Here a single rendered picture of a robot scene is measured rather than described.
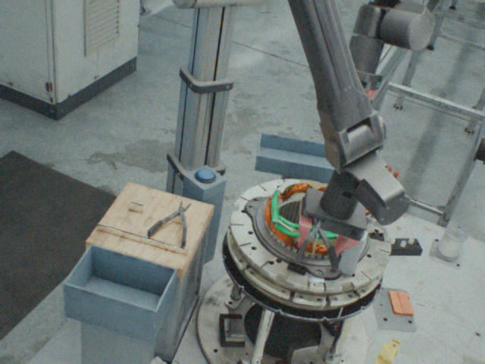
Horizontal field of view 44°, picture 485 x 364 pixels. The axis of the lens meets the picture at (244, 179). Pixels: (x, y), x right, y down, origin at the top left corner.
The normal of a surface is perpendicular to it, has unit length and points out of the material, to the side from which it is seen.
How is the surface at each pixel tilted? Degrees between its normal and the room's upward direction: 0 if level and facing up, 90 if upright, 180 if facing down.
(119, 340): 90
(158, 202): 0
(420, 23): 77
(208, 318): 0
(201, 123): 90
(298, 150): 90
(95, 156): 0
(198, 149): 90
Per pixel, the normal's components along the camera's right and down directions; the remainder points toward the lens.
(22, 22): -0.40, 0.50
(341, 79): 0.38, 0.35
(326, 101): -0.89, 0.34
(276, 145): -0.09, 0.58
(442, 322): 0.14, -0.79
